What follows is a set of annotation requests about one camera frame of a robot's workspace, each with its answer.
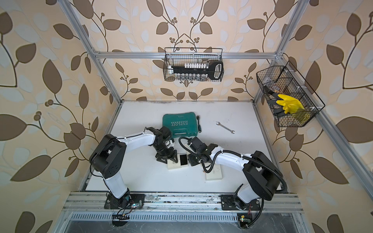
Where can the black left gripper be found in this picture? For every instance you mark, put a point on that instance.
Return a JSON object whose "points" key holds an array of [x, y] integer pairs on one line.
{"points": [[169, 156]]}

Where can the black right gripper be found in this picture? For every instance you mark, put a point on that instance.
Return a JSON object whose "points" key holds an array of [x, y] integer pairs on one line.
{"points": [[192, 162]]}

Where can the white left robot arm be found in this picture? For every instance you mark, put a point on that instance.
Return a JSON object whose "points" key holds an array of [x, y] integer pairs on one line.
{"points": [[107, 158]]}

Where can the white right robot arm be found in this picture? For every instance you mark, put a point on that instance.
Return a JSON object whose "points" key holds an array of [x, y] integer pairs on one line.
{"points": [[264, 178]]}

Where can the large cream jewelry box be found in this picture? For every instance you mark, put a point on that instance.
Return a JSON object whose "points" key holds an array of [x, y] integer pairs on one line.
{"points": [[215, 174]]}

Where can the green plastic tool case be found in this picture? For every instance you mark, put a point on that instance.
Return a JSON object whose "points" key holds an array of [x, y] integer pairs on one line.
{"points": [[181, 124]]}

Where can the silver open-end wrench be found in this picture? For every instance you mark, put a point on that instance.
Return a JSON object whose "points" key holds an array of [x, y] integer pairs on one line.
{"points": [[219, 124]]}

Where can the black pliers in basket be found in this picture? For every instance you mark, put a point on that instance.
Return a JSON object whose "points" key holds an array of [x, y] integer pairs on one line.
{"points": [[274, 97]]}

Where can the yellow rubber glove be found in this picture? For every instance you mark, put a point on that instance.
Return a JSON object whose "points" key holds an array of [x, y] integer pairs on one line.
{"points": [[291, 104]]}

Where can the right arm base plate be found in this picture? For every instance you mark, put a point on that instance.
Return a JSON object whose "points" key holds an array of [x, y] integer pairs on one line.
{"points": [[230, 202]]}

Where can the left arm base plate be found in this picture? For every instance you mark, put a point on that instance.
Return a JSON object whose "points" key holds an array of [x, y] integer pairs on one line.
{"points": [[128, 201]]}

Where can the socket set rail black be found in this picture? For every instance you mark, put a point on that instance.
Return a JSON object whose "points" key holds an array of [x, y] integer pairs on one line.
{"points": [[210, 70]]}

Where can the black wire basket back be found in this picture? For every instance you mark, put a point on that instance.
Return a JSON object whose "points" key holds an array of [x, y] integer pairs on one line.
{"points": [[182, 55]]}

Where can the black wire basket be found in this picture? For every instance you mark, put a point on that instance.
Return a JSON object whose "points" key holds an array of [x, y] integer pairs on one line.
{"points": [[182, 55], [283, 80]]}

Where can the black wire basket right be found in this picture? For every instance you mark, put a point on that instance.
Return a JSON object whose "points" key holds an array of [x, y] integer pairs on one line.
{"points": [[283, 80]]}

